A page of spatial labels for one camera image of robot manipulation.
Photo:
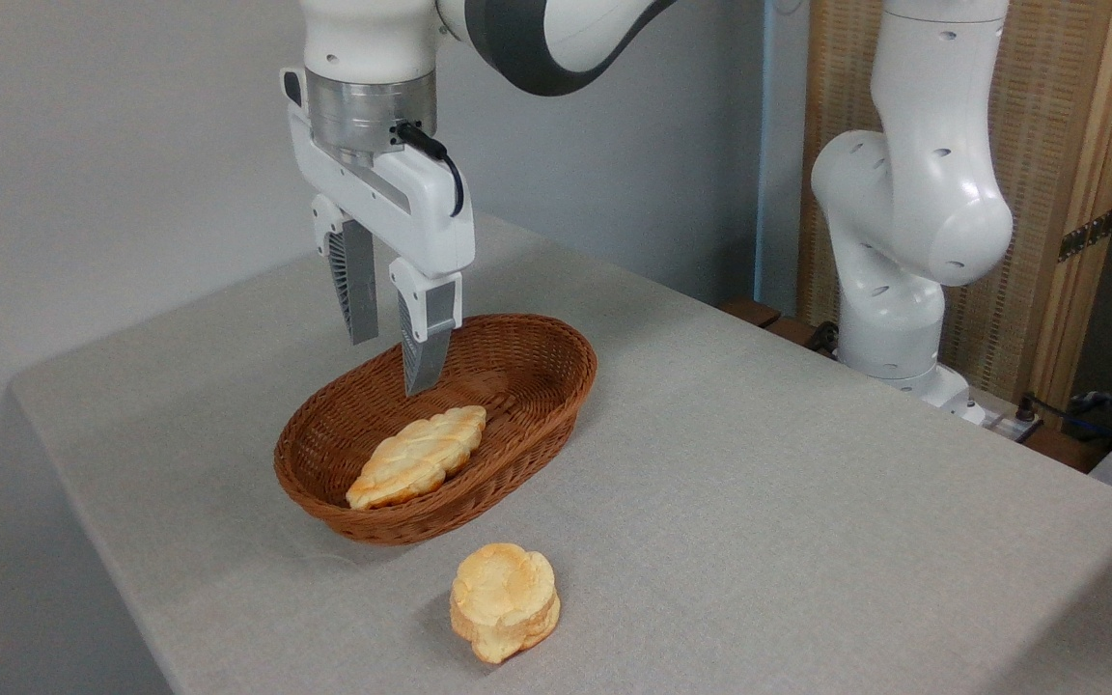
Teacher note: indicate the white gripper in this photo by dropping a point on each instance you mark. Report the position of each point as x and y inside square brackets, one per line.
[392, 198]

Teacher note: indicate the round flower-shaped bread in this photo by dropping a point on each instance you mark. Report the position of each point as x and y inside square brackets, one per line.
[503, 598]

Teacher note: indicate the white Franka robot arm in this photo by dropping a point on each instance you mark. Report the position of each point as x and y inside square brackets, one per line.
[913, 193]

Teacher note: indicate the brown oval wicker basket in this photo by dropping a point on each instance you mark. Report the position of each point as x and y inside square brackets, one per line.
[517, 386]

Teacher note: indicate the long braided bread loaf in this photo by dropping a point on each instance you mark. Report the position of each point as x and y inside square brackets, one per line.
[416, 457]

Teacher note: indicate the white power strip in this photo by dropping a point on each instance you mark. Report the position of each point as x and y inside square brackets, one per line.
[1010, 425]

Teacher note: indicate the wooden woven folding screen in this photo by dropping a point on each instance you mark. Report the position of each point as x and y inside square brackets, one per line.
[1063, 116]

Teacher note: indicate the dark metal screen hinge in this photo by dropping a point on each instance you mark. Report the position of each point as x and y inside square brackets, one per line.
[1087, 235]

